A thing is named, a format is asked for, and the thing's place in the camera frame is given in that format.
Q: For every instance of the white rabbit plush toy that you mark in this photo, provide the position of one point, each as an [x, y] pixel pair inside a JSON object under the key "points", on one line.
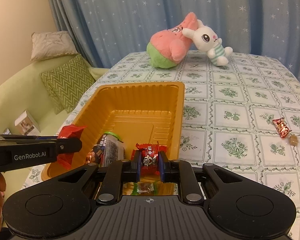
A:
{"points": [[210, 38]]}

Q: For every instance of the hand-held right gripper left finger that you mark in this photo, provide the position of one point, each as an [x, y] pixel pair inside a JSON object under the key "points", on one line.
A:
{"points": [[137, 171]]}

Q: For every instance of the orange plastic tray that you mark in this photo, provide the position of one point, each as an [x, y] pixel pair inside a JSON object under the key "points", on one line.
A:
{"points": [[130, 100]]}

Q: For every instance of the dark snack pouch green cap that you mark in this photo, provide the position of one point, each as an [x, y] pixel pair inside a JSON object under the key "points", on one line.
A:
{"points": [[113, 150]]}

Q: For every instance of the round red candy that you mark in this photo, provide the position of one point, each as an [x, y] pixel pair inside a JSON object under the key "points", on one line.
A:
{"points": [[150, 160]]}

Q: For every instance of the blue star-print curtain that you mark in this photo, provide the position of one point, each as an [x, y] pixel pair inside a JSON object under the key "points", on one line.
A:
{"points": [[140, 10]]}

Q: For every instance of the tan candy with green ends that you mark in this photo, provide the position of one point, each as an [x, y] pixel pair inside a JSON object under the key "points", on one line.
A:
{"points": [[143, 188]]}

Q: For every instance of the white cardboard box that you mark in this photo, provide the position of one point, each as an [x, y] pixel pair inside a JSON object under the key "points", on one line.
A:
{"points": [[27, 122]]}

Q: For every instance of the green zigzag pillow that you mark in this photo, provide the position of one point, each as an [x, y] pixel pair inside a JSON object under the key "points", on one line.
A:
{"points": [[67, 82]]}

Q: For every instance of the small brown wrapped candy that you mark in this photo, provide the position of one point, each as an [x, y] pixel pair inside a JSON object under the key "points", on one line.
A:
{"points": [[294, 140]]}

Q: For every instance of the beige pillow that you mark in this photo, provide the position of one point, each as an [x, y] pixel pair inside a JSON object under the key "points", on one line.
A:
{"points": [[51, 45]]}

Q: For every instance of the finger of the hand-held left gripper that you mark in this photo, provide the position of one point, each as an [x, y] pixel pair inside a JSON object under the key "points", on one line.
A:
{"points": [[70, 146], [15, 138]]}

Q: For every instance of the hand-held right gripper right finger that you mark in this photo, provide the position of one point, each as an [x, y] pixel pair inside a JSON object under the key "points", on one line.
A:
{"points": [[162, 172]]}

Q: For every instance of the large red snack packet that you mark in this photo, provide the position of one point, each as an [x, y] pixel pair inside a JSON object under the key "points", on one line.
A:
{"points": [[70, 132]]}

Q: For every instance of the red and gold twisted candy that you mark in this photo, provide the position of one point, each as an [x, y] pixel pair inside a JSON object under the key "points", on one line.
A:
{"points": [[282, 128]]}

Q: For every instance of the pink and green plush toy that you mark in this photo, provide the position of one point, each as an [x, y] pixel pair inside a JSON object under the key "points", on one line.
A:
{"points": [[166, 43]]}

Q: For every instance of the light green sofa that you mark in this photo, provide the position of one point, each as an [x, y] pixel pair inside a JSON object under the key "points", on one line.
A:
{"points": [[7, 97]]}

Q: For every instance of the green floral checked tablecloth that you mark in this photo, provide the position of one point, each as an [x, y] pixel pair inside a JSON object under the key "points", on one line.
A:
{"points": [[240, 120]]}

